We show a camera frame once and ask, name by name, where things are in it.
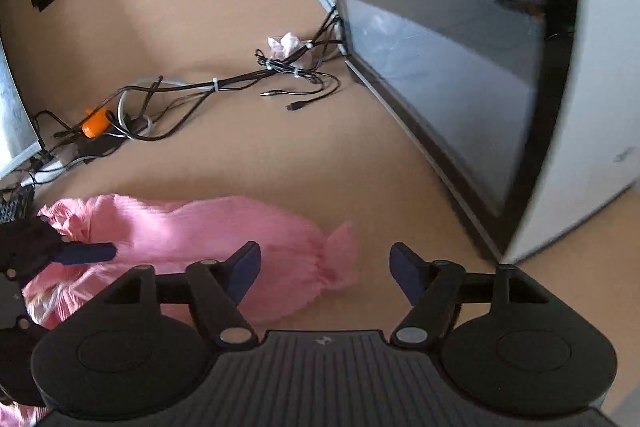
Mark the black keyboard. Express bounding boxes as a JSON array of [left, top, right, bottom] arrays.
[[0, 185, 37, 224]]

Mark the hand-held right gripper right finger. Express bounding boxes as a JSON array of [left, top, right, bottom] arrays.
[[389, 242, 557, 351]]

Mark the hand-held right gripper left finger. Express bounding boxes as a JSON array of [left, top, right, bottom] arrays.
[[99, 241, 262, 351]]

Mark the grey metal box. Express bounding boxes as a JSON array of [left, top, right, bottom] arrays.
[[0, 34, 45, 180]]

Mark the pink pleated garment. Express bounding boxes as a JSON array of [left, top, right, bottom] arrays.
[[0, 193, 359, 427]]

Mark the crumpled pink white tissue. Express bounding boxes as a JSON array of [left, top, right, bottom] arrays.
[[266, 32, 307, 58]]

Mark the white computer case glass panel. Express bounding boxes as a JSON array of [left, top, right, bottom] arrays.
[[315, 0, 640, 264]]

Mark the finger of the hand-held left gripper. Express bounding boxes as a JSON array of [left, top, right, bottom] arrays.
[[52, 243, 117, 268]]

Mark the black cable bundle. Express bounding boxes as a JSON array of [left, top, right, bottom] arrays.
[[31, 5, 351, 168]]

